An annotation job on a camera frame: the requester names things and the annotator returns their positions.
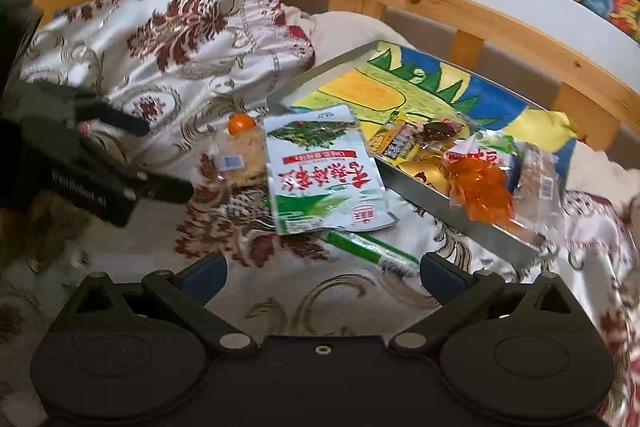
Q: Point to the brown pastry snack packet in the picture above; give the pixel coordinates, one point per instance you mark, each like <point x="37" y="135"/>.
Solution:
<point x="537" y="212"/>

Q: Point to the floral satin blanket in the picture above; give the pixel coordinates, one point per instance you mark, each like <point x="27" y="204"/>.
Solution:
<point x="201" y="227"/>

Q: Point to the orange jelly snack bag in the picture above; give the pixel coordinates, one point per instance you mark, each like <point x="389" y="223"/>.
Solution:
<point x="479" y="187"/>

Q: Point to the white green vegetable snack pouch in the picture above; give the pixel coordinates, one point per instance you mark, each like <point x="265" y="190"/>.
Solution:
<point x="321" y="175"/>

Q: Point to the cream pillow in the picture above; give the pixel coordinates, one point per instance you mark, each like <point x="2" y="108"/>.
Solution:
<point x="334" y="33"/>

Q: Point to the gold yellow snack packet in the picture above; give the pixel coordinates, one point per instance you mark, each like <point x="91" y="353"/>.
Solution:
<point x="425" y="160"/>

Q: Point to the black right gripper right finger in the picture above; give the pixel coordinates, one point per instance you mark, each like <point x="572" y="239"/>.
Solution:
<point x="461" y="296"/>

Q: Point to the yellow green snack packet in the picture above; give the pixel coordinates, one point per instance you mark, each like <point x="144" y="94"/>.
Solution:
<point x="396" y="142"/>

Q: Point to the grey tray with dinosaur drawing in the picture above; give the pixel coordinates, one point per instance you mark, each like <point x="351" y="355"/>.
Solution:
<point x="381" y="80"/>

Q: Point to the clear bag of fried snacks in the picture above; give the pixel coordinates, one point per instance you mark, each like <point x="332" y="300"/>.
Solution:
<point x="241" y="158"/>

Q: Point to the green white stick packet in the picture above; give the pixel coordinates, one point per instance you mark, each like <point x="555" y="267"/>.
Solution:
<point x="368" y="248"/>

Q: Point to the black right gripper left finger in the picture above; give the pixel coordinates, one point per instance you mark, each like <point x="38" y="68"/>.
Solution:
<point x="180" y="298"/>

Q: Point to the orange tangerine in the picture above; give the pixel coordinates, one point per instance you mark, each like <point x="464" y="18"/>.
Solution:
<point x="240" y="123"/>

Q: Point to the white green red snack packet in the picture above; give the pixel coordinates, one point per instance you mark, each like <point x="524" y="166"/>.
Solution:
<point x="492" y="146"/>

